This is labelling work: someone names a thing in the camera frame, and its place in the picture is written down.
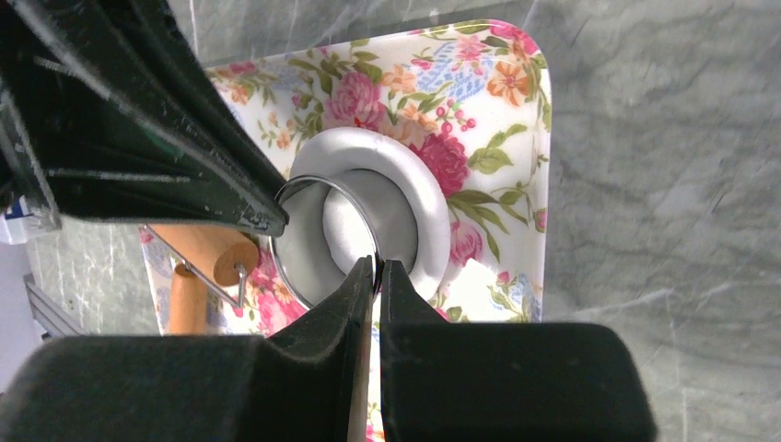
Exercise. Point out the white dough lump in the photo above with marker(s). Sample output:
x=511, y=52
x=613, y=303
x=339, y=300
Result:
x=354, y=193

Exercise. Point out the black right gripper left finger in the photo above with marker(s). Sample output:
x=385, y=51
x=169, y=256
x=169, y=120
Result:
x=298, y=385

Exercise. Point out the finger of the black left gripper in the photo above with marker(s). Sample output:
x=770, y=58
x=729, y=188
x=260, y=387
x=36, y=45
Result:
x=132, y=54
x=74, y=154

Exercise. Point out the floral print tray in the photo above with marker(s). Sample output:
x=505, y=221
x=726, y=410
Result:
x=472, y=101

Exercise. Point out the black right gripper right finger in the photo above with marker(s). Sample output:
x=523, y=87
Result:
x=502, y=381

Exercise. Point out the wooden rolling pin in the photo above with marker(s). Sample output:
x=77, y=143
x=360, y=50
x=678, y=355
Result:
x=210, y=260

